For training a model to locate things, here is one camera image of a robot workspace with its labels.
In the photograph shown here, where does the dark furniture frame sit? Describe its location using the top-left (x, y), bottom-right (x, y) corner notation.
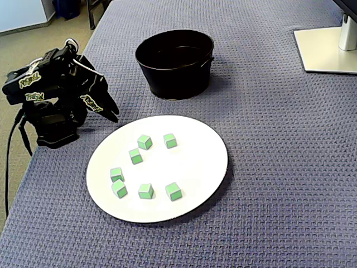
top-left (85, 0), bottom-right (112, 31)

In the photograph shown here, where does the blue waffle weave tablecloth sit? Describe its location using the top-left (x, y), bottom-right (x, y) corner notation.
top-left (0, 0), bottom-right (357, 268)

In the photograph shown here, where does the white round plate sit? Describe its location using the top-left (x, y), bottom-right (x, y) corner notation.
top-left (85, 114), bottom-right (229, 224)

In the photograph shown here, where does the black round container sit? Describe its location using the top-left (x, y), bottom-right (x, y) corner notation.
top-left (135, 29), bottom-right (215, 101)

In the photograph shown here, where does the white partition panel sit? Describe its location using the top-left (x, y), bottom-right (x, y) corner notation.
top-left (0, 0), bottom-right (56, 37)

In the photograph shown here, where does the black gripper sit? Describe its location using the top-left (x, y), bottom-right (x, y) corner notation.
top-left (69, 55), bottom-right (120, 123)

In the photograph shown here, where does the thick black power cable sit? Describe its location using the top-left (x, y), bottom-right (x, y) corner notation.
top-left (4, 110), bottom-right (25, 218)

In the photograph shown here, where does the white monitor stand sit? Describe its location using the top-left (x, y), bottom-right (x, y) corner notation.
top-left (293, 0), bottom-right (357, 75)

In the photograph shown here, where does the blue bin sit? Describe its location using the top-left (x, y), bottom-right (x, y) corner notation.
top-left (52, 0), bottom-right (84, 20)

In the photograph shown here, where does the small green cube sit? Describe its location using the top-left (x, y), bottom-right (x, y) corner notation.
top-left (165, 181), bottom-right (182, 202)
top-left (163, 133), bottom-right (178, 149)
top-left (137, 134), bottom-right (153, 151)
top-left (109, 167), bottom-right (125, 183)
top-left (138, 183), bottom-right (155, 200)
top-left (128, 148), bottom-right (143, 165)
top-left (111, 179), bottom-right (129, 200)

